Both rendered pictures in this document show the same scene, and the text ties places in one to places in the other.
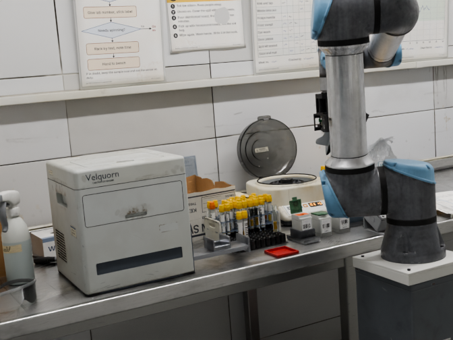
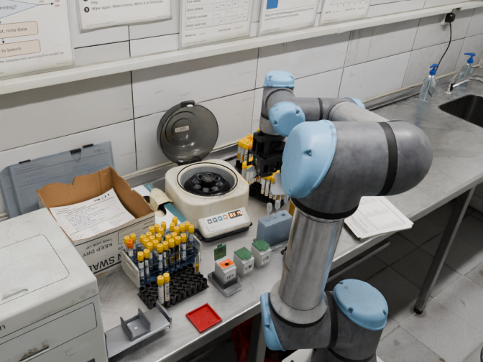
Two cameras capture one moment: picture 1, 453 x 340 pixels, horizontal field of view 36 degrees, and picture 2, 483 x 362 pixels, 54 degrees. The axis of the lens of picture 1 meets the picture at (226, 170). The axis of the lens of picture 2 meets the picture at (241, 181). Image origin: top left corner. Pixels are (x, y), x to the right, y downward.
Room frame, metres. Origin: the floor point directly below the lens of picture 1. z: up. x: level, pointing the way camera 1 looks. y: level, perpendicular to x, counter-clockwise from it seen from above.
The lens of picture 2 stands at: (0.99, 0.00, 1.85)
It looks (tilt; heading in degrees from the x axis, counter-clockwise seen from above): 33 degrees down; 346
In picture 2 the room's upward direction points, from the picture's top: 5 degrees clockwise
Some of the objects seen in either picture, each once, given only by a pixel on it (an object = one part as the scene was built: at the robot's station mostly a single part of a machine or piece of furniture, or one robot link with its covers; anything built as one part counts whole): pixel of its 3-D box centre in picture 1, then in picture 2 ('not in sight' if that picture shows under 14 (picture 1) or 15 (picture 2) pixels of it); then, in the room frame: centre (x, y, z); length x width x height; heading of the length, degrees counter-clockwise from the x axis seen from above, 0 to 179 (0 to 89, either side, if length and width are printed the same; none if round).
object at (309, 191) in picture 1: (290, 197); (209, 195); (2.26, -0.20, 0.94); 0.30 x 0.24 x 0.12; 18
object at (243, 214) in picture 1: (252, 226); (173, 276); (1.91, -0.06, 0.93); 0.17 x 0.09 x 0.11; 118
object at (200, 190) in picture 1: (183, 208); (96, 220); (2.14, 0.15, 0.95); 0.29 x 0.25 x 0.15; 27
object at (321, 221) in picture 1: (321, 224); (243, 262); (1.96, -0.26, 0.91); 0.05 x 0.04 x 0.07; 27
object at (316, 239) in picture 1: (303, 234); (224, 279); (1.92, -0.20, 0.89); 0.09 x 0.05 x 0.04; 27
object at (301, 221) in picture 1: (302, 224); (225, 271); (1.92, -0.20, 0.92); 0.05 x 0.04 x 0.06; 27
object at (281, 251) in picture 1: (281, 251); (203, 317); (1.80, -0.13, 0.88); 0.07 x 0.07 x 0.01; 27
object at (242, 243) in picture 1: (209, 247); (126, 331); (1.75, 0.06, 0.92); 0.21 x 0.07 x 0.05; 117
